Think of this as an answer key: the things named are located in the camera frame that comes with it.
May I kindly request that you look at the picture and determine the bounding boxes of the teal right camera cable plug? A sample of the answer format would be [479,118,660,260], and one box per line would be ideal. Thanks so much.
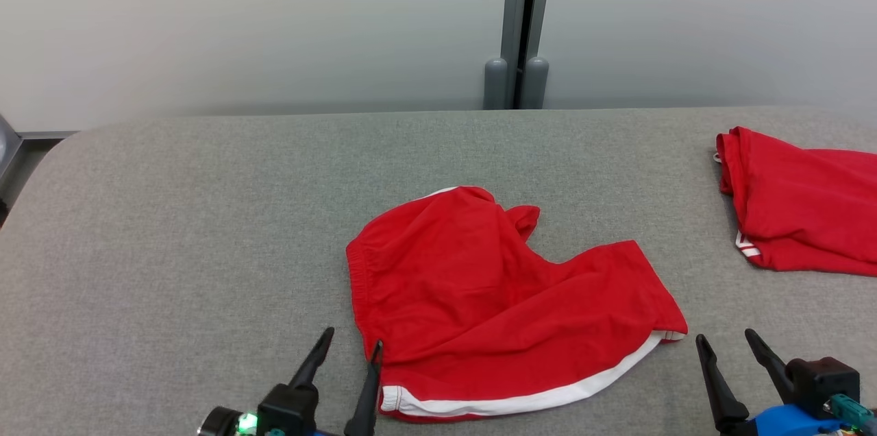
[822,393,877,434]

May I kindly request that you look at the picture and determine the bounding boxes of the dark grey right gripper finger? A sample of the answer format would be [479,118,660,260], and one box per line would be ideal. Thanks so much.
[695,334,750,433]
[745,328,795,401]

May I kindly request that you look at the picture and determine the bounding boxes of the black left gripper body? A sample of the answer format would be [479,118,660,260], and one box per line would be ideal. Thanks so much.
[197,385,319,436]

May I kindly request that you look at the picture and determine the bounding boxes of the grey framed dark panel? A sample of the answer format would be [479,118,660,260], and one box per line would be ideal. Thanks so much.
[0,114,23,184]

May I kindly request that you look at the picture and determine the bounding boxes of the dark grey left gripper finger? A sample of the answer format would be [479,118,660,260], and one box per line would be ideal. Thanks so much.
[344,340,383,436]
[288,327,335,389]

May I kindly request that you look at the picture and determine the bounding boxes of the red jersey with white sleeves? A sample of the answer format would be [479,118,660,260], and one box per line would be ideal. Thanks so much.
[714,126,877,277]

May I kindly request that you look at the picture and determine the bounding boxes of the grey partition post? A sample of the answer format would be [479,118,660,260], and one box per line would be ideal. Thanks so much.
[483,0,556,110]

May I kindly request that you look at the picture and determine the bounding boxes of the red shorts with white trim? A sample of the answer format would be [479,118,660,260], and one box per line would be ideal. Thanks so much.
[346,185,688,423]

